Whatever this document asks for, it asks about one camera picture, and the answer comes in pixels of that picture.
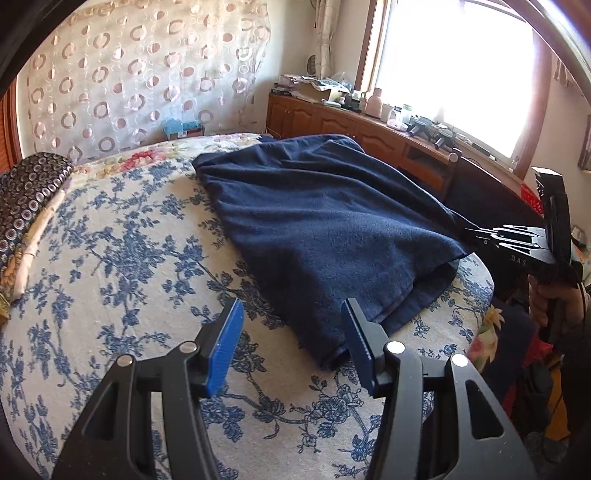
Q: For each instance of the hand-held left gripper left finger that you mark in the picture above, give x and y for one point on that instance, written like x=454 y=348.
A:
x=226 y=346

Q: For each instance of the wooden cabinet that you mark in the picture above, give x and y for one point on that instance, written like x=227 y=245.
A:
x=332 y=120

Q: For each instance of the blue floral bed sheet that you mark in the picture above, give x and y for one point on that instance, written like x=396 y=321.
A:
x=129 y=258

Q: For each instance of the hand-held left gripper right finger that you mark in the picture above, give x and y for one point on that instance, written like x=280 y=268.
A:
x=362 y=350

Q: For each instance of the cardboard box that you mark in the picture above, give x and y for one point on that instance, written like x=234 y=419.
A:
x=316 y=94

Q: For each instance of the pink bottle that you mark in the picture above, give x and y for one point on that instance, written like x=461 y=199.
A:
x=374 y=104

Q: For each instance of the red plastic basket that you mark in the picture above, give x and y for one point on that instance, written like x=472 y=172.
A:
x=531 y=196

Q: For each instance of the wooden slatted door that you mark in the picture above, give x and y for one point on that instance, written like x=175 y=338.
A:
x=9 y=129

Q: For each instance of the white jar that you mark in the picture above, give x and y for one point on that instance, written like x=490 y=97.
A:
x=388 y=113

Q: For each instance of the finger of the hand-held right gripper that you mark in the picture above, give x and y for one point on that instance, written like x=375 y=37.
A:
x=526 y=231
x=508 y=241

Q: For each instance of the navy printed t-shirt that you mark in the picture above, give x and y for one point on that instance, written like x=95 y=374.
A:
x=332 y=221

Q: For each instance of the blue tissue box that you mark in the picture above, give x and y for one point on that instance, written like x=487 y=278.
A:
x=178 y=128

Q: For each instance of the sheer circle-patterned curtain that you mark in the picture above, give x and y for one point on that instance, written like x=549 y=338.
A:
x=138 y=74

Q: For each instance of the bright window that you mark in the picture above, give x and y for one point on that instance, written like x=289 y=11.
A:
x=452 y=64

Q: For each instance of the small white fan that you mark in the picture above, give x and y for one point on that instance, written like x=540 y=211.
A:
x=312 y=65

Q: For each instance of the person's right hand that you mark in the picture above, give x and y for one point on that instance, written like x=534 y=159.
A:
x=538 y=302

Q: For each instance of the person's right forearm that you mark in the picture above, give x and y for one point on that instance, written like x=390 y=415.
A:
x=579 y=369

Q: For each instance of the beige drape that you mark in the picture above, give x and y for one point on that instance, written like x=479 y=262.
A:
x=328 y=37

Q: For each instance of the black device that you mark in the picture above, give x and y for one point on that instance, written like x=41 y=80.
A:
x=419 y=128
x=444 y=138

